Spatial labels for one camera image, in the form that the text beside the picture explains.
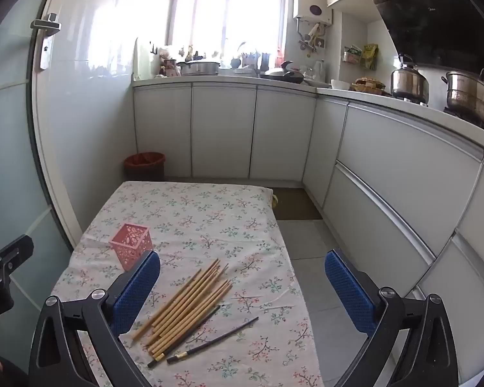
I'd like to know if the black range hood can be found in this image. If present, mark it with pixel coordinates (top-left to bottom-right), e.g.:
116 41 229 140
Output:
359 0 484 85

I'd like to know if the wall rack with packets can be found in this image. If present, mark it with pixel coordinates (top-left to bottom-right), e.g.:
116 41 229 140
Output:
342 44 380 70

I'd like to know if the metal door handle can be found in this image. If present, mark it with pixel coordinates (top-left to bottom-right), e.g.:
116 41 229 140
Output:
30 13 62 71

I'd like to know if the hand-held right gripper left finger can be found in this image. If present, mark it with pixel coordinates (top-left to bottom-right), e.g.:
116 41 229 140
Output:
29 250 161 387

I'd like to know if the woven basket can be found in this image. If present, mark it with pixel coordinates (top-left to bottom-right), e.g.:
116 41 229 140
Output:
350 77 387 93

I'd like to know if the kitchen window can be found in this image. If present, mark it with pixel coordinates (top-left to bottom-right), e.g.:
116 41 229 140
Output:
167 0 287 69

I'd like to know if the steel basin with lid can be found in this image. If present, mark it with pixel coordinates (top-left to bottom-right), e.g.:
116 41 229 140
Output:
177 60 220 76

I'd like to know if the frosted glass door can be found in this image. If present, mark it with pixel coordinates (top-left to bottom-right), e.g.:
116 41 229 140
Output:
0 0 85 323

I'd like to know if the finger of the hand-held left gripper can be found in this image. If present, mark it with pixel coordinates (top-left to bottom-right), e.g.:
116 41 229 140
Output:
0 234 35 280

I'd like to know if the red-lined trash bin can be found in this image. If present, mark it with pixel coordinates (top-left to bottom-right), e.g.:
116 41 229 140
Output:
124 152 165 182

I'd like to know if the steel kettle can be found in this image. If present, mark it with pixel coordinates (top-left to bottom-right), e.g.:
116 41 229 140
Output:
390 54 430 103

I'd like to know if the pile of bamboo chopsticks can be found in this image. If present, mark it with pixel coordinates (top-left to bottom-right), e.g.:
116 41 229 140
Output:
131 259 234 357

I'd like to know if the black wok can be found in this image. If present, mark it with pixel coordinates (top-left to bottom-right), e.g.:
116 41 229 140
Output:
260 61 307 85

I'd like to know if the steel stock pot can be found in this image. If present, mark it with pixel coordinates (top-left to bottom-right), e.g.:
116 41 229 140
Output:
441 68 484 132

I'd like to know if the pink openwork utensil holder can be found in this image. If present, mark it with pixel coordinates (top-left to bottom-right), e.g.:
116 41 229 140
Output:
109 223 154 272

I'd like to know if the white cutting board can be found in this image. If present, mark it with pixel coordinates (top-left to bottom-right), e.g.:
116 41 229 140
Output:
134 37 152 81

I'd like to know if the floral tablecloth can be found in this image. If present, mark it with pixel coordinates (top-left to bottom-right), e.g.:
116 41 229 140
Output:
50 181 325 387

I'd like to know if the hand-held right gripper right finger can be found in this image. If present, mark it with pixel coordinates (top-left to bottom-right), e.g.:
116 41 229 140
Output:
325 249 460 387

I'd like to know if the black chopstick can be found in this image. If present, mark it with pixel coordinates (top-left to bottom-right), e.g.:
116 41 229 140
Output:
147 304 223 368
166 317 259 364

